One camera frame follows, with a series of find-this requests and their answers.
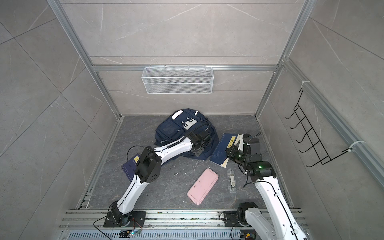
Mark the white wire mesh basket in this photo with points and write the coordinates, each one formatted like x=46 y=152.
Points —
x=178 y=80

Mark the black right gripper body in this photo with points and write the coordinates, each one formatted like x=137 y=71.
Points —
x=238 y=155

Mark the black wire hook rack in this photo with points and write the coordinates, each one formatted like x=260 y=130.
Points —
x=310 y=134

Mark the pink pencil case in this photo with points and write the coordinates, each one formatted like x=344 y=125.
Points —
x=202 y=186

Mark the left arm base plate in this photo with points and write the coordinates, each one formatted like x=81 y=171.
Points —
x=130 y=220

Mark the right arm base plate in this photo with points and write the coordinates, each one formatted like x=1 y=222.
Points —
x=233 y=218

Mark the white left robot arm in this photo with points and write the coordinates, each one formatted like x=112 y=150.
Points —
x=148 y=169

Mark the blue book yellow label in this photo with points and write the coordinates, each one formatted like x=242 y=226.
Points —
x=219 y=156

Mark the clear plastic ruler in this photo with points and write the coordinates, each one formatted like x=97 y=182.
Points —
x=231 y=181

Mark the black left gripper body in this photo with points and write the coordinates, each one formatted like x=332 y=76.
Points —
x=201 y=151

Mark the navy blue student backpack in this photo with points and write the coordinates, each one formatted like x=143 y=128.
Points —
x=180 y=123

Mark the purple book yellow label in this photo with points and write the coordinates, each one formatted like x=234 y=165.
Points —
x=130 y=166

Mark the aluminium frame rails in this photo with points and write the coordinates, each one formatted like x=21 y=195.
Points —
x=363 y=152

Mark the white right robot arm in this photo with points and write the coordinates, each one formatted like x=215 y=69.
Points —
x=283 y=225

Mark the slotted aluminium floor rail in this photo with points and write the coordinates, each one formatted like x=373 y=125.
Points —
x=195 y=224

